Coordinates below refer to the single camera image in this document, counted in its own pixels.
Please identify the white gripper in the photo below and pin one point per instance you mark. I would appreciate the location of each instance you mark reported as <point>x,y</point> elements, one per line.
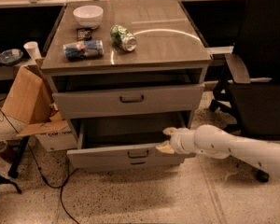
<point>176,141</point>

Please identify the grey drawer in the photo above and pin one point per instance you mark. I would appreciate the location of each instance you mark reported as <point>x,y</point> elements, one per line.
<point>132,165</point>
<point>120,102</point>
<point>124,139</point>

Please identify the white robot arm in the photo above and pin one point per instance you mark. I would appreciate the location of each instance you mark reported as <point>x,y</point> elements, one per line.
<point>210,141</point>

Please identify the grey drawer cabinet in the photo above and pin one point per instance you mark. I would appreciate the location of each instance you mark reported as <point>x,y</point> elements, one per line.
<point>168,52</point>

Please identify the grey bottom drawer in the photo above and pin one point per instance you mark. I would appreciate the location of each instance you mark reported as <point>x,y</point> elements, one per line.
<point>132,165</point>

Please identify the grey top drawer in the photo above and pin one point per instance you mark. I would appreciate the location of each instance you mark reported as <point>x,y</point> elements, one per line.
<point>120,102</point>

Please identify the black office chair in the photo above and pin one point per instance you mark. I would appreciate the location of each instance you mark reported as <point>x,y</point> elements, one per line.
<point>249,86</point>

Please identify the white printed box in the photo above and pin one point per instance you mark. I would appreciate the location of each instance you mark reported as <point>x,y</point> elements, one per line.
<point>55,141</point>

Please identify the green soda can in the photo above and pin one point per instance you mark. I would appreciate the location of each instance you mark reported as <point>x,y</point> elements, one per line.
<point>122,37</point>

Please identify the blue soda can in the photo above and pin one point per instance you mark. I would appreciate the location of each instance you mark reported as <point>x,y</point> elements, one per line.
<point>83,49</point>

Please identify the small dark packet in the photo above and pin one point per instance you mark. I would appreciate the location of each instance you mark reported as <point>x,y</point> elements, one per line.
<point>83,34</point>

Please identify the brown cardboard box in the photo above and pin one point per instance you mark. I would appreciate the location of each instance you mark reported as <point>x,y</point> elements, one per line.
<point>29,101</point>

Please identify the white bowl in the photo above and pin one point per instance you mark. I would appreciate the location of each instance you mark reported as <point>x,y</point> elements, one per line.
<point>89,16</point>

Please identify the black stand leg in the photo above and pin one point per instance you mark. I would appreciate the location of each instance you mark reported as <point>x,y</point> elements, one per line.
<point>19,149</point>

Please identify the white paper cup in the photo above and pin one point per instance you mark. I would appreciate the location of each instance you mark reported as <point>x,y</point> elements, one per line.
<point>33,50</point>

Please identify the black tripod stand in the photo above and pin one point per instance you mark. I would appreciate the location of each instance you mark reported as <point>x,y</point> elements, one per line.
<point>1,181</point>

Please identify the dark blue plate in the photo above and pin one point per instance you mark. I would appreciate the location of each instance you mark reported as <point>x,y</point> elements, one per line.
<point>10,57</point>

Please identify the low grey side shelf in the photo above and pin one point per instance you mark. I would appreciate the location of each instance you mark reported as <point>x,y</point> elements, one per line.
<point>9,72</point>

